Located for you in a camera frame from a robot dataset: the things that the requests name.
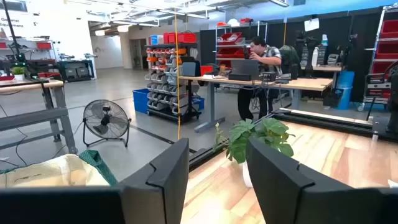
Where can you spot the blue barrel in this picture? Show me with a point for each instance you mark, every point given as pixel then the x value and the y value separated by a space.
pixel 345 90

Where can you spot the small green potted plant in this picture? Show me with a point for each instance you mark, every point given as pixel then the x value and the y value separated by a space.
pixel 18 71

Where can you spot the dark backpack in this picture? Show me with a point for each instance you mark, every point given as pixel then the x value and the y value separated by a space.
pixel 289 59

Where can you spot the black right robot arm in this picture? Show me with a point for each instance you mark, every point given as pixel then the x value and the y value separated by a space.
pixel 393 102

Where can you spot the grey metal workbench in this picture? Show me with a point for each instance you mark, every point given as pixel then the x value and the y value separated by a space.
pixel 59 115

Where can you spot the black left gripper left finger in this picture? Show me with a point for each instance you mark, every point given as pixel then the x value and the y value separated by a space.
pixel 161 193

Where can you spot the metal rack with red bins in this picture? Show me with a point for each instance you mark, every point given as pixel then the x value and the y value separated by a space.
pixel 388 49

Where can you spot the dark tool cart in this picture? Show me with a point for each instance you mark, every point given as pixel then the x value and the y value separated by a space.
pixel 76 71

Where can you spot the blue plastic tote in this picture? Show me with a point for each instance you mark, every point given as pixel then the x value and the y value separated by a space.
pixel 140 101

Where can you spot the red storage crates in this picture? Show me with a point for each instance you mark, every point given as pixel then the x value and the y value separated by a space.
pixel 186 38

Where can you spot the black floor fan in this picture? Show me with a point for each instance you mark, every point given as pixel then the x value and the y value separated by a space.
pixel 105 119

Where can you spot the person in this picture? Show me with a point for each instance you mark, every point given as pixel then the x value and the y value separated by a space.
pixel 270 56

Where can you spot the wooden desk grey legs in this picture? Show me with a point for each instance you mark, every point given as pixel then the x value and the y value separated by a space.
pixel 308 83

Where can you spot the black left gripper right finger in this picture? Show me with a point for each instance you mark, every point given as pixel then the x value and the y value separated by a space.
pixel 280 193

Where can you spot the parts rack with small bins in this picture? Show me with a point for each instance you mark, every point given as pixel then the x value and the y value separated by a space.
pixel 161 77

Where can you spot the green plant in white pot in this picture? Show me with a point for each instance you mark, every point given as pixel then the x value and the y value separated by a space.
pixel 248 137

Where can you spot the beige gardening bag green trim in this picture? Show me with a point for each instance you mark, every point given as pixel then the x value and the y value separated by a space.
pixel 46 174

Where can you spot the dark desk monitor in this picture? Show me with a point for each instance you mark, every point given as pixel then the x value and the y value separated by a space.
pixel 245 68

